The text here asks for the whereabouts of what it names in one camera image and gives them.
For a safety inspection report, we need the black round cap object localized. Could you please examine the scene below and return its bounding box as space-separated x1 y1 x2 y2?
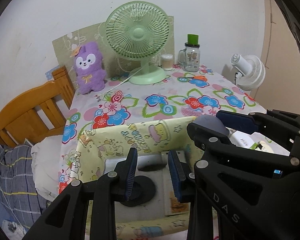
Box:
120 176 156 207

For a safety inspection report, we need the white 45W charger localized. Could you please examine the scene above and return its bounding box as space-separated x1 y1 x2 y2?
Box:
229 129 258 150

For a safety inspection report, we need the white box inside bin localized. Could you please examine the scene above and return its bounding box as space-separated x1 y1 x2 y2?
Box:
103 154 172 223

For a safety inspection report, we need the floral tablecloth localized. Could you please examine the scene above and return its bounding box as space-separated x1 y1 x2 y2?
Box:
58 66 264 190

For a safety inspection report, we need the yellow patterned storage box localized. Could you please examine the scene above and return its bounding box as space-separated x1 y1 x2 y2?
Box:
70 117 203 239

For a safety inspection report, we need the white standing fan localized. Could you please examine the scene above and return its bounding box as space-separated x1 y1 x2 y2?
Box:
230 54 266 91

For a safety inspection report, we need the beige door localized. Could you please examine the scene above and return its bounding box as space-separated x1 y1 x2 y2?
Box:
251 0 300 114

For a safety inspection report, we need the glass jar with green lid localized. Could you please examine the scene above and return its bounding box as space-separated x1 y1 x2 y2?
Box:
178 34 200 72

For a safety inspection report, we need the cotton swab container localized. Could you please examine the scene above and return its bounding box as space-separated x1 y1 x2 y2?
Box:
160 54 174 71

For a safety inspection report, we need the white pillow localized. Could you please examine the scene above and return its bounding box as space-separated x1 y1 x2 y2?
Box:
31 135 62 202

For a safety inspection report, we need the patterned cardboard backboard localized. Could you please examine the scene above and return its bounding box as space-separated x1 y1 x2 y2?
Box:
53 16 174 81

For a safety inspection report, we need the wooden chair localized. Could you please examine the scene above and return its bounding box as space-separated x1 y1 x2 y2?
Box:
0 66 75 147

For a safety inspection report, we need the purple plush rabbit toy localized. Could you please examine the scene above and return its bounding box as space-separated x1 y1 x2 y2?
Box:
71 41 106 94

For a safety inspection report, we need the green desk fan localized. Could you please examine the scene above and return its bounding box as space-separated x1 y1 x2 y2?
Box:
105 1 170 85

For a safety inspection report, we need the plaid blue bedding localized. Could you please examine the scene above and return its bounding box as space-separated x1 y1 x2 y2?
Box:
0 144 47 230

